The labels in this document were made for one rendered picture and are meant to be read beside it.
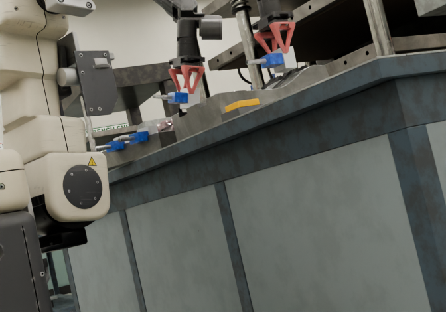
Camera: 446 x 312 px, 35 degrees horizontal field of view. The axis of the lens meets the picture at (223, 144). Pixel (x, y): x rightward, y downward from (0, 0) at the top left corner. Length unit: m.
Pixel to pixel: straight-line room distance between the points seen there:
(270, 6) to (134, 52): 8.00
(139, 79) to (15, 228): 5.30
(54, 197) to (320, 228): 0.59
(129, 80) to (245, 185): 4.96
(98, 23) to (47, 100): 8.04
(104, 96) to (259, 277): 0.57
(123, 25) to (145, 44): 0.39
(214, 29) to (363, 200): 0.76
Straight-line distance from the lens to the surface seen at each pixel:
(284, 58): 1.77
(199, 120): 1.88
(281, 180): 1.59
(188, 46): 1.95
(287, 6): 3.54
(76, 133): 1.69
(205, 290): 1.99
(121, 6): 9.92
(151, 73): 6.69
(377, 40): 2.39
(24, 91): 1.71
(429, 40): 2.62
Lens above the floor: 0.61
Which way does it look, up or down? 5 degrees up
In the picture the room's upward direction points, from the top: 13 degrees counter-clockwise
